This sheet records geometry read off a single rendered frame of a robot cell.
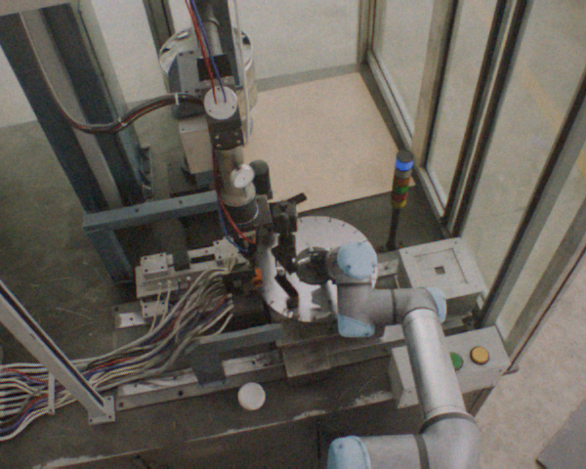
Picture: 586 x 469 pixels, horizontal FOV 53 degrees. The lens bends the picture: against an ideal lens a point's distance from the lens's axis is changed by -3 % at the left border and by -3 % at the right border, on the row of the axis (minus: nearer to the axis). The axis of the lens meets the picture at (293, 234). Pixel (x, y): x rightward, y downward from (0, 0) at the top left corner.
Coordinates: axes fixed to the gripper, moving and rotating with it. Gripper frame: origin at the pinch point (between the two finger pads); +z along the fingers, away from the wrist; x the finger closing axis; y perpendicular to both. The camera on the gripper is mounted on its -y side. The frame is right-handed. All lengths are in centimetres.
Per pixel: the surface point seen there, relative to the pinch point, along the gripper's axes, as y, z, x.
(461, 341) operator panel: -32.2, -8.6, 20.3
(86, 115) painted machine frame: 62, 19, -46
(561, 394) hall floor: -110, 61, 51
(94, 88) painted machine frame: 59, 11, -51
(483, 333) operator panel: -38.4, -9.1, 18.7
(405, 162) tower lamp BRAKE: -19.4, -10.0, -25.5
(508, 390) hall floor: -90, 67, 48
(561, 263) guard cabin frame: -37, -45, 3
